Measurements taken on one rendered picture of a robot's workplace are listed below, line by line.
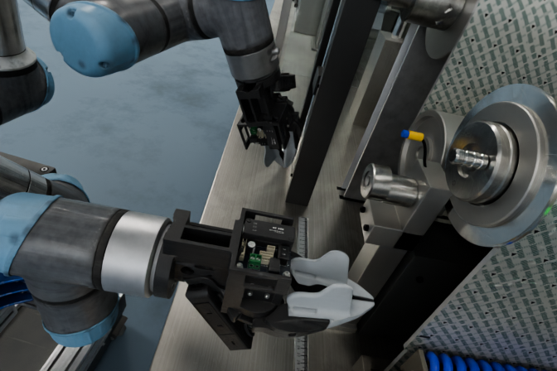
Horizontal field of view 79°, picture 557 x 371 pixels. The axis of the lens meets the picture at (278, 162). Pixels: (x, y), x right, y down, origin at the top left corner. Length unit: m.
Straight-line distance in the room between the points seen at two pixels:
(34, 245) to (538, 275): 0.44
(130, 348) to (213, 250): 1.25
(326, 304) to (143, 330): 1.26
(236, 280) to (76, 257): 0.14
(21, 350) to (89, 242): 1.06
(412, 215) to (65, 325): 0.38
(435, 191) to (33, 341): 1.25
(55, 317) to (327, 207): 0.52
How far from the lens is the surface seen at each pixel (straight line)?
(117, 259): 0.33
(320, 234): 0.69
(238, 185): 0.74
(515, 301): 0.42
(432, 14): 0.52
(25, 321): 1.43
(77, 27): 0.41
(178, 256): 0.32
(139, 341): 1.54
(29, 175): 0.49
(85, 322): 0.44
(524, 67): 0.54
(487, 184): 0.33
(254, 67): 0.49
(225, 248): 0.30
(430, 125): 0.49
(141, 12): 0.45
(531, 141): 0.33
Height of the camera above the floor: 1.40
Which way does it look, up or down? 37 degrees down
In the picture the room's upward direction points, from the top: 14 degrees clockwise
